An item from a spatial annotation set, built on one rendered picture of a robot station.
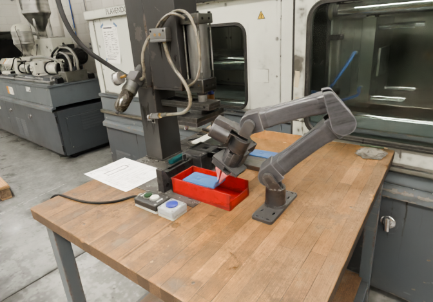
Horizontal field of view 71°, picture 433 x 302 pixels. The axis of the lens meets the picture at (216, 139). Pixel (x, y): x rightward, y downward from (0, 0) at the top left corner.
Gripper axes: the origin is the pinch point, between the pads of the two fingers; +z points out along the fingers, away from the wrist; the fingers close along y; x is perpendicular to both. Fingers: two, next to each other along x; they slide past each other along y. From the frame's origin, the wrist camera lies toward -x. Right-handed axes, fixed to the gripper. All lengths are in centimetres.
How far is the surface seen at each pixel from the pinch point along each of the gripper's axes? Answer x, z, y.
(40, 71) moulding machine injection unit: -132, 179, 344
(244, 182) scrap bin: -5.6, -1.5, -6.3
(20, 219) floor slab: -8, 194, 149
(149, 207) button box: 19.0, 11.7, 11.1
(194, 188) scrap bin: 5.7, 5.0, 4.8
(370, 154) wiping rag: -58, -14, -35
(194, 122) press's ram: -9.9, -5.3, 23.2
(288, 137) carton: -54, 0, -2
